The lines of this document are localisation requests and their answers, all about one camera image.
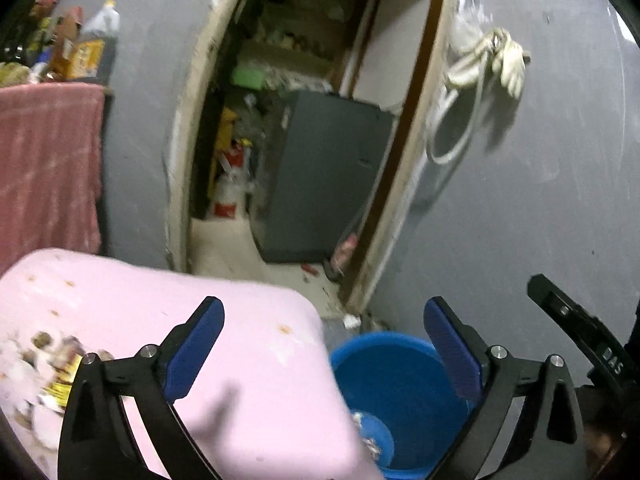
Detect yellow white carton wrapper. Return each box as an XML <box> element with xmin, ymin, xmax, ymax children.
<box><xmin>38</xmin><ymin>353</ymin><xmax>82</xmax><ymax>414</ymax></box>

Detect person right hand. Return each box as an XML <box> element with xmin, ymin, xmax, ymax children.
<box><xmin>585</xmin><ymin>425</ymin><xmax>620</xmax><ymax>479</ymax></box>

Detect blue plastic bucket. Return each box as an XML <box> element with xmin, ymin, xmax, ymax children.
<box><xmin>330</xmin><ymin>332</ymin><xmax>472</xmax><ymax>479</ymax></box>

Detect pink quilted table cloth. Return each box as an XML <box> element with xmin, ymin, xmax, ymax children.
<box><xmin>1</xmin><ymin>248</ymin><xmax>381</xmax><ymax>479</ymax></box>

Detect grey washing machine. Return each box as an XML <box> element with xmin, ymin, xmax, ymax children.
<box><xmin>250</xmin><ymin>90</ymin><xmax>394</xmax><ymax>263</ymax></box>

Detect red plaid cloth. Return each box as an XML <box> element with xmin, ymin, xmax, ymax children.
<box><xmin>1</xmin><ymin>84</ymin><xmax>105</xmax><ymax>271</ymax></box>

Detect cream rubber gloves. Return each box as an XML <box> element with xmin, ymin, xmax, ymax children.
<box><xmin>445</xmin><ymin>27</ymin><xmax>532</xmax><ymax>100</ymax></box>

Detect large oil jug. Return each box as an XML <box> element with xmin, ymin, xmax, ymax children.
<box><xmin>66</xmin><ymin>0</ymin><xmax>120</xmax><ymax>86</ymax></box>

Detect white hose loop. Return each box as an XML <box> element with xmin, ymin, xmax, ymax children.
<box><xmin>424</xmin><ymin>58</ymin><xmax>490</xmax><ymax>166</ymax></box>

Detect wooden door frame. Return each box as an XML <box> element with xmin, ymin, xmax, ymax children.
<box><xmin>165</xmin><ymin>0</ymin><xmax>461</xmax><ymax>314</ymax></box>

